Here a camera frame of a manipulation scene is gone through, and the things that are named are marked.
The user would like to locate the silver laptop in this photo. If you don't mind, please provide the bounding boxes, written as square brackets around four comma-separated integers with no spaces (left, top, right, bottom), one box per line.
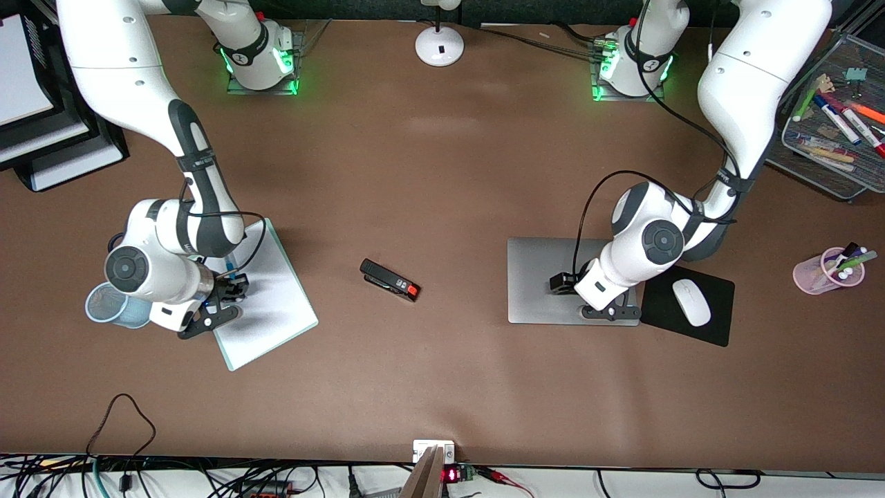
[507,237,640,326]

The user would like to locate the green marker pen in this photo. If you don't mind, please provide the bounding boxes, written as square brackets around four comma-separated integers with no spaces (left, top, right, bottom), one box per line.
[838,250,879,273]

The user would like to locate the yellow marker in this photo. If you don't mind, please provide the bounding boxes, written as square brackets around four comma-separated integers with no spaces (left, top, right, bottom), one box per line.
[810,147,859,165]

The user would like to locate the green marker beige cap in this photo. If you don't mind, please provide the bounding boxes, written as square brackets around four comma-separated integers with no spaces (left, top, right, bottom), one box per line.
[793,73,832,122]

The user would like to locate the white marker blue cap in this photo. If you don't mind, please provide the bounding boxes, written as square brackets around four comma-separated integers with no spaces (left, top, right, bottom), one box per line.
[814,94,863,146]

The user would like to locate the white clipboard mint edge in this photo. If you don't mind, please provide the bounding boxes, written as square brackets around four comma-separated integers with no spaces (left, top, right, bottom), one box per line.
[207,218,319,372]

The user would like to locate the white computer mouse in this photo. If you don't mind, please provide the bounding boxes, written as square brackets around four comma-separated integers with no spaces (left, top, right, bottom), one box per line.
[672,279,712,328]

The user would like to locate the blue mesh pen cup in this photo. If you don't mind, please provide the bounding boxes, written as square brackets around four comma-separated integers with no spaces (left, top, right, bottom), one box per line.
[85,281,154,329]

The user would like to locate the black mouse pad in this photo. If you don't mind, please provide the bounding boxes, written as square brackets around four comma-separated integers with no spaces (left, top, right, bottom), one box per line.
[639,259,736,348]

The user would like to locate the black stapler red tip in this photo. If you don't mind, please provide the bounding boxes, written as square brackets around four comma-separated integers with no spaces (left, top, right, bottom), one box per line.
[360,258,422,303]

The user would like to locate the white paper sheet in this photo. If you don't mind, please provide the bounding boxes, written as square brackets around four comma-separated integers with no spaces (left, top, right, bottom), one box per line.
[31,138,127,192]
[0,15,55,127]

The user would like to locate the orange black device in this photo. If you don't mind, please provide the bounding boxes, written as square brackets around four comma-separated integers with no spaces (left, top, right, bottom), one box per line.
[239,479,297,498]

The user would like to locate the small white box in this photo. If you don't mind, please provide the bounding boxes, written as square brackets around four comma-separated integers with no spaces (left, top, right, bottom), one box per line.
[413,440,456,463]

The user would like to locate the black stacked paper tray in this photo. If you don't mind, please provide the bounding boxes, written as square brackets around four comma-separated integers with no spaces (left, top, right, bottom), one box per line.
[0,0,131,193]

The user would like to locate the pink mesh pen cup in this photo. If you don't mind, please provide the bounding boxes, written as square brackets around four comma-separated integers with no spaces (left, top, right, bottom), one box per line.
[792,247,866,296]

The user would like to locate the metal mesh desk tray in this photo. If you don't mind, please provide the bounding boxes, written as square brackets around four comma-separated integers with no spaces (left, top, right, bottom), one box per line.
[761,0,885,203]

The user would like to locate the white round-base stand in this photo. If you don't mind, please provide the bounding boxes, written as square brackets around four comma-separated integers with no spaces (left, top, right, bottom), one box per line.
[415,0,465,68]

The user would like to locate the orange highlighter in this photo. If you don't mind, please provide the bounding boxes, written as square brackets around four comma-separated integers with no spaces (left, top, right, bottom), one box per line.
[849,101,885,126]

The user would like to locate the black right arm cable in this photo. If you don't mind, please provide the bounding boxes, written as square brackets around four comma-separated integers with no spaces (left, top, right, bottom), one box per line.
[181,176,268,274]

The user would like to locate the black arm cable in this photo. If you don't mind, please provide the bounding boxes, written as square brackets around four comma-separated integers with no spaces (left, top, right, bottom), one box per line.
[571,0,744,277]
[181,176,268,274]

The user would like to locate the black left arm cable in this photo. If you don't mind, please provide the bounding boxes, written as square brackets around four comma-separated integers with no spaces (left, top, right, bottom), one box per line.
[571,0,744,277]

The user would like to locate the black looped cable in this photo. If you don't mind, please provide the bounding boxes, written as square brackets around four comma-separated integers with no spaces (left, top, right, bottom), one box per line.
[86,394,157,493]

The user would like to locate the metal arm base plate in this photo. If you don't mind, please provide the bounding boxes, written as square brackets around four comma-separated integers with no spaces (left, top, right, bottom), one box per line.
[227,28,306,96]
[591,35,668,103]

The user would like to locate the tangled black cables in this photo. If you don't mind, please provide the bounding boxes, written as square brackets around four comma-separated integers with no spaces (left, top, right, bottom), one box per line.
[0,453,402,498]

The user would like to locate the red wires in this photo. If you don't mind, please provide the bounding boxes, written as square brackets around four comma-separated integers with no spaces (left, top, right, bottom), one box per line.
[477,466,534,498]

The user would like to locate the grey wooden post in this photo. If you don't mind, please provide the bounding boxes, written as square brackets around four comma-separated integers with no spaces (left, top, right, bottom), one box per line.
[400,445,445,498]

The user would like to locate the black oval cable loop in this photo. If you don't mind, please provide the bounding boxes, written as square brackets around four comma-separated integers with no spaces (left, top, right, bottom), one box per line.
[695,468,763,489]

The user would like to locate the black cable bundle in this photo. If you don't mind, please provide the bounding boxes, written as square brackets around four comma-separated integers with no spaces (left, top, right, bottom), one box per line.
[477,22,609,59]

